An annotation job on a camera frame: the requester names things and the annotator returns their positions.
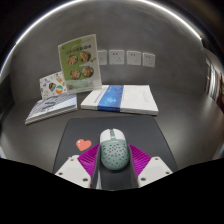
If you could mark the dark grey mouse pad with heart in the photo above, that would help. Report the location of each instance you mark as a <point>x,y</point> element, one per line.
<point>140,131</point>

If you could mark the white and green perforated mouse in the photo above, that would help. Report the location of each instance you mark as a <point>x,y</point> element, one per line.
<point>114,151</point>

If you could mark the green menu sign in stand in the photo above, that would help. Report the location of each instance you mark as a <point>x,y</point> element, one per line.
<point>79,63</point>

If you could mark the thick white book, blue stripe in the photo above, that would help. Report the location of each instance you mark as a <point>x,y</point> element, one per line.
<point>133,98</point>

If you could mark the glass door with dark frame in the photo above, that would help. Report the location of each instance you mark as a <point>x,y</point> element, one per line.
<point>215,83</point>

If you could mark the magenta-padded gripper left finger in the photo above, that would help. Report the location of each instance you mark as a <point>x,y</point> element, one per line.
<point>83,165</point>

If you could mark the thin grey striped booklet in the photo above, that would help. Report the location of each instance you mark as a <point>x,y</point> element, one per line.
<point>50,108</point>

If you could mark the white wall socket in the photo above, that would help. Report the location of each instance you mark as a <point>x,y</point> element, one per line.
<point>116,57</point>
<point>133,57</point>
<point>149,60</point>
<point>103,57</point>

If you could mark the small white colourful printed card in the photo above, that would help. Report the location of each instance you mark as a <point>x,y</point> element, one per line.
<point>52,86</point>

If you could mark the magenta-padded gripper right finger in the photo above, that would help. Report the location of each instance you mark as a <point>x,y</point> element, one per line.
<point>146,165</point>

